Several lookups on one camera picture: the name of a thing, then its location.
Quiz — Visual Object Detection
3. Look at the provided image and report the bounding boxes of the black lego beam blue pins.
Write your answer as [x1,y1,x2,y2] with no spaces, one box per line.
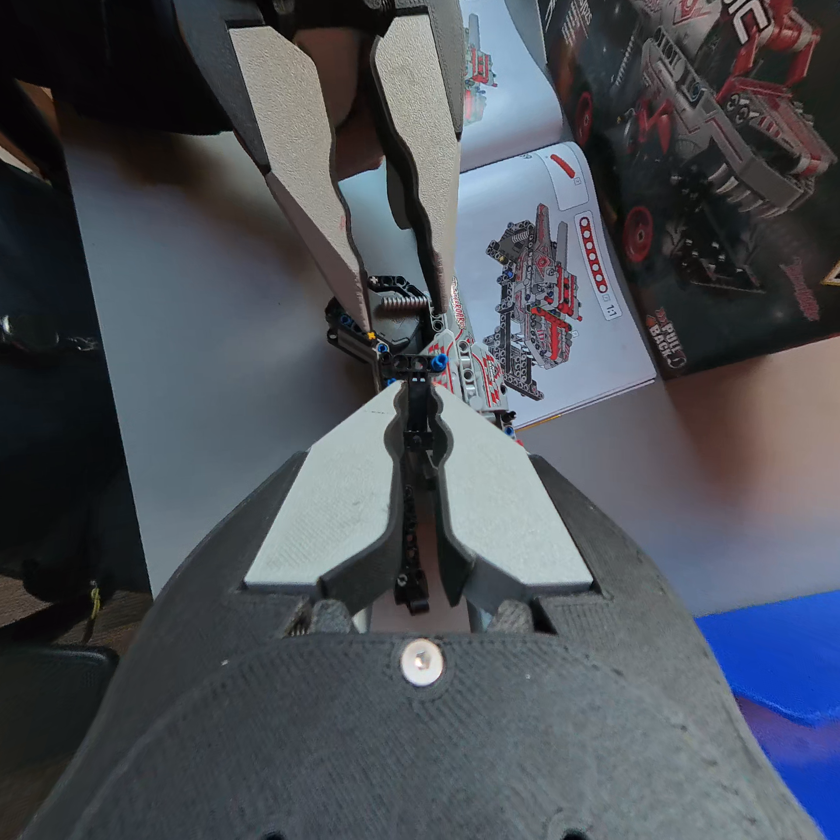
[384,352,450,616]

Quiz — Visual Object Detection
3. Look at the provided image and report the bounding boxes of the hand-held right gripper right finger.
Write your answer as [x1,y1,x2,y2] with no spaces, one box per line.
[433,382,597,631]

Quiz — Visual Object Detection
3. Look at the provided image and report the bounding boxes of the grey red lego truck model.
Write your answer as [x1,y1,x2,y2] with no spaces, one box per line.
[323,272,529,437]

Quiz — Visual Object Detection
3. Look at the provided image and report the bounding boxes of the blue plastic bin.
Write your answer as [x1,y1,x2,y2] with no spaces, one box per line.
[694,594,840,840]

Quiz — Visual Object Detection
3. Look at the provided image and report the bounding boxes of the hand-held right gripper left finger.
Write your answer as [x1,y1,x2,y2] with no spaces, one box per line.
[243,381,404,616]

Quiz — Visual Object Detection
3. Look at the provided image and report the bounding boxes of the lego instruction booklet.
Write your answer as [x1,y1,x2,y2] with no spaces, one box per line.
[453,0,658,432]

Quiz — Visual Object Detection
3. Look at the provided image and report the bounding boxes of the black lanyard with metal clip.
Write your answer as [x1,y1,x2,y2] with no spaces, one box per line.
[0,314,99,358]

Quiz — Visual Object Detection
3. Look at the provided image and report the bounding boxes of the black printed lego box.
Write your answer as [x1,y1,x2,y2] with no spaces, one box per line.
[538,0,840,380]

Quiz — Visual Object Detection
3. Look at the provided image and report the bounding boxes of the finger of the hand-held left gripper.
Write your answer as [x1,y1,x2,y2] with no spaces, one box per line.
[369,0,466,303]
[226,25,375,334]

